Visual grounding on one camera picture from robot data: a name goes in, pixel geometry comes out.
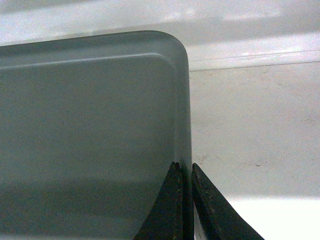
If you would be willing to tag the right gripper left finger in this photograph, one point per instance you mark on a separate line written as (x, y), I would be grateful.
(165, 221)

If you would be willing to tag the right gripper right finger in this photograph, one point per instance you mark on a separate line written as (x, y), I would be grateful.
(218, 219)

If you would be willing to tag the grey-silver plastic tray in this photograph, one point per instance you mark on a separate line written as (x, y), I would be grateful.
(89, 128)

